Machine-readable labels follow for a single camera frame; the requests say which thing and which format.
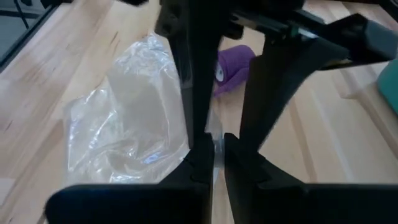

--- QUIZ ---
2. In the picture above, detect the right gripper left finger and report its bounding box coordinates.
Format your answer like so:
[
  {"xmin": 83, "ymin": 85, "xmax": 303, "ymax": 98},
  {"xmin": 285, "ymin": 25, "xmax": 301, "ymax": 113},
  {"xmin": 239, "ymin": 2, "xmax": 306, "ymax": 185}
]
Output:
[{"xmin": 45, "ymin": 133, "xmax": 216, "ymax": 224}]

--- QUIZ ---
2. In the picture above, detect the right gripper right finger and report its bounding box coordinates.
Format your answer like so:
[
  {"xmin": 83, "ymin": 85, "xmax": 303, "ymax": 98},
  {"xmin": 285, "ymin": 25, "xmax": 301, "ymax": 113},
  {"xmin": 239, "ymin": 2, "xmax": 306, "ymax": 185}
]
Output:
[{"xmin": 223, "ymin": 133, "xmax": 398, "ymax": 224}]

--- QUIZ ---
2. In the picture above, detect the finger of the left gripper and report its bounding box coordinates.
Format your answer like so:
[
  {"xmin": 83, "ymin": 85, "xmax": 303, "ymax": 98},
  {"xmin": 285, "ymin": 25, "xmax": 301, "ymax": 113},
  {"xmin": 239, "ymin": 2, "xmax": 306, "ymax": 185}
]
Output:
[
  {"xmin": 239, "ymin": 37, "xmax": 352, "ymax": 153},
  {"xmin": 169, "ymin": 34, "xmax": 223, "ymax": 147}
]

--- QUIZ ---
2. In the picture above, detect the clear plastic bag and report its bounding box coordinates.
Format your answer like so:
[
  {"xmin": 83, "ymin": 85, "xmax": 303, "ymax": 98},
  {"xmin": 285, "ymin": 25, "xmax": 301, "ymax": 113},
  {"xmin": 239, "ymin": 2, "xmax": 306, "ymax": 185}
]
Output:
[{"xmin": 63, "ymin": 32, "xmax": 224, "ymax": 185}]

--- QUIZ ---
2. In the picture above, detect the green plastic bin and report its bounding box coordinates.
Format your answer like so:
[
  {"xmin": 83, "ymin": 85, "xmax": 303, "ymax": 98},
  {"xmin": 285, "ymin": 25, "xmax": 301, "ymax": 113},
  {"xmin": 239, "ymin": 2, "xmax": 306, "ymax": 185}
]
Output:
[{"xmin": 376, "ymin": 58, "xmax": 398, "ymax": 116}]

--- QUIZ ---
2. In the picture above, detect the black metal table frame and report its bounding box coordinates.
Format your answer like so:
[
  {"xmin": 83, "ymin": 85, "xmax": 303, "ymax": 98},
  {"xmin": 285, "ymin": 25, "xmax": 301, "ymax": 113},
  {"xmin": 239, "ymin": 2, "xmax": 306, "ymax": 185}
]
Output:
[{"xmin": 0, "ymin": 0, "xmax": 60, "ymax": 72}]

